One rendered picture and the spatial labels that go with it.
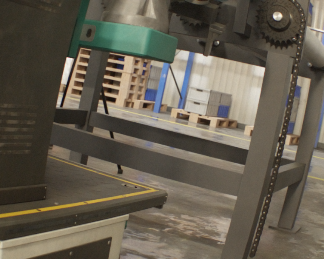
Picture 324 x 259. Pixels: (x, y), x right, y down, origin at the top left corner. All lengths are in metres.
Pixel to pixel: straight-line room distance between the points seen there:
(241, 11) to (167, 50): 0.66
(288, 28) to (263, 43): 0.12
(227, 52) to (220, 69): 8.55
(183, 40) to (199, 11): 1.41
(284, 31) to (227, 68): 9.61
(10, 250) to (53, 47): 0.36
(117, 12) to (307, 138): 1.73
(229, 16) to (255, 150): 0.45
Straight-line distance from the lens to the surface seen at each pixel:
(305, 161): 2.85
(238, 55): 2.97
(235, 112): 11.39
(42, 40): 0.99
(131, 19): 1.25
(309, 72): 2.88
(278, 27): 1.89
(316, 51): 2.42
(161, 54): 1.28
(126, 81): 10.26
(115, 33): 1.25
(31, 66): 0.98
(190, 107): 10.14
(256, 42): 1.97
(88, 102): 3.25
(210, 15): 1.66
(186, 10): 1.68
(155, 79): 11.39
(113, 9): 1.27
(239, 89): 11.39
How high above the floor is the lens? 0.58
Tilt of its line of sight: 4 degrees down
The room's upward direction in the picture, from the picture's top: 12 degrees clockwise
